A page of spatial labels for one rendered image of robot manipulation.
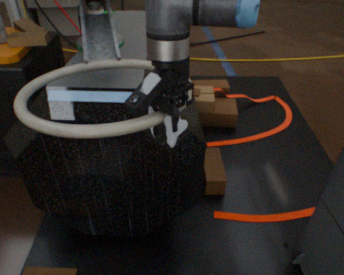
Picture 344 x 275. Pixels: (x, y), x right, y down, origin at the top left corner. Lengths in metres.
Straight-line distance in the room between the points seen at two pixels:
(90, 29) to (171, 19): 0.72
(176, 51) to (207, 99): 1.66
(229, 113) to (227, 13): 1.75
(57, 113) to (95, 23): 0.42
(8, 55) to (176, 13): 1.28
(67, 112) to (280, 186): 1.36
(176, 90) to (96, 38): 0.64
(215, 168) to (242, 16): 1.32
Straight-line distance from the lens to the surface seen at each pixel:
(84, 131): 0.66
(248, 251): 1.63
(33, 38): 1.83
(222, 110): 2.33
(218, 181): 1.75
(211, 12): 0.59
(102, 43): 1.20
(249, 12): 0.59
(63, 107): 1.14
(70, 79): 1.19
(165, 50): 0.61
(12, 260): 1.75
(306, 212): 1.88
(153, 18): 0.61
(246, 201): 1.83
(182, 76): 0.68
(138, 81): 1.13
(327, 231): 1.40
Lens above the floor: 1.37
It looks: 38 degrees down
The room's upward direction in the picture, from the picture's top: straight up
